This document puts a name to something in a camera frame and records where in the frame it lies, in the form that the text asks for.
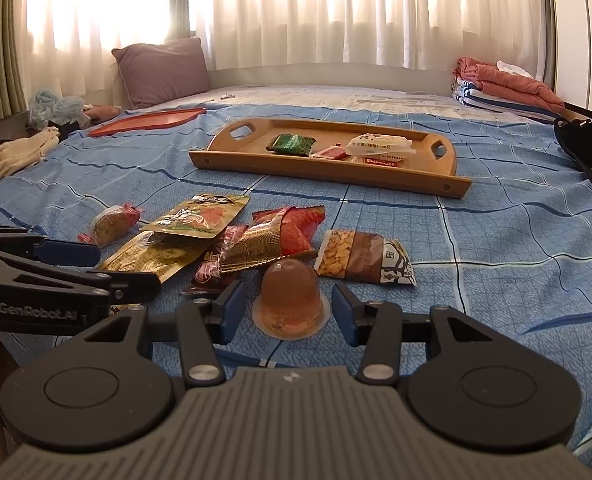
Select pink cake packet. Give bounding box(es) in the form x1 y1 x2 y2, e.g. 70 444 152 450
77 203 145 248

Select green peas packet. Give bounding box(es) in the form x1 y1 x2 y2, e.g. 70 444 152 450
267 132 317 156

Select white patterned mattress cover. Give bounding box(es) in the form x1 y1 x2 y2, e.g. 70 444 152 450
146 85 482 121

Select wooden tray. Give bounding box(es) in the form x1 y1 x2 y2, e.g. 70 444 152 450
188 117 473 200

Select brown peanut packet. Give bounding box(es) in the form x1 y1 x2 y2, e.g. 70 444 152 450
314 229 417 287

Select purple pillow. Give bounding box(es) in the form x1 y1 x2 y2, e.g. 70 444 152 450
112 37 211 110

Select pink cloth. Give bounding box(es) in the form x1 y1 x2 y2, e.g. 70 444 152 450
83 104 124 123

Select red nut packet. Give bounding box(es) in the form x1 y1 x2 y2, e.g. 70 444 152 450
218 204 325 273

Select yellow green snack packet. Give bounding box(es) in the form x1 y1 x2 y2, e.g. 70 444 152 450
140 192 251 238

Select white curtain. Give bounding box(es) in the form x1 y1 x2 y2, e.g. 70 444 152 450
26 0 547 96

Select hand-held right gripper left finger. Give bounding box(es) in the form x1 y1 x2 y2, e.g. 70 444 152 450
80 280 245 389

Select blue plastic bag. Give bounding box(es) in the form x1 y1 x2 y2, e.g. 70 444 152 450
28 89 92 128

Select jelly cup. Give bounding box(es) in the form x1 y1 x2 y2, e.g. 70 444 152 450
252 259 329 341

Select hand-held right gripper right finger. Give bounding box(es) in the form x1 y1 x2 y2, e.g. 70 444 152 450
332 282 499 386

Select red plastic tray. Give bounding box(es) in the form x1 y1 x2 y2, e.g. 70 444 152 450
88 106 207 138

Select black cap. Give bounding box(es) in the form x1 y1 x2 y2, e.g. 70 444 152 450
553 116 592 196

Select red biscuit packet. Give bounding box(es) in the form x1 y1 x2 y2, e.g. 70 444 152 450
310 144 347 160
353 154 407 167

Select dark red chocolate packet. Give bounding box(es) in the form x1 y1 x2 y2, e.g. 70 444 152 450
180 225 249 296

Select blue checked bedsheet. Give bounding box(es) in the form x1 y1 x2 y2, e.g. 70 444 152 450
0 102 592 466

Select white pastry packet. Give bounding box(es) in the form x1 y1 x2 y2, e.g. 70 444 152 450
345 132 417 157

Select stack of folded clothes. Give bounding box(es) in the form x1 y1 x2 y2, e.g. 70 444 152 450
456 56 566 111

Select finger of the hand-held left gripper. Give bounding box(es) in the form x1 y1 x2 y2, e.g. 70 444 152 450
0 222 101 268
73 269 163 307

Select folded striped towel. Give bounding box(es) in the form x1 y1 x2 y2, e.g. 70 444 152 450
450 77 562 123

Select beige clothing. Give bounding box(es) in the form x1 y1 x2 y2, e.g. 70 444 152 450
0 127 61 191

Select large yellow snack packet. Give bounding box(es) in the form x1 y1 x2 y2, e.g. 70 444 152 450
97 230 217 283

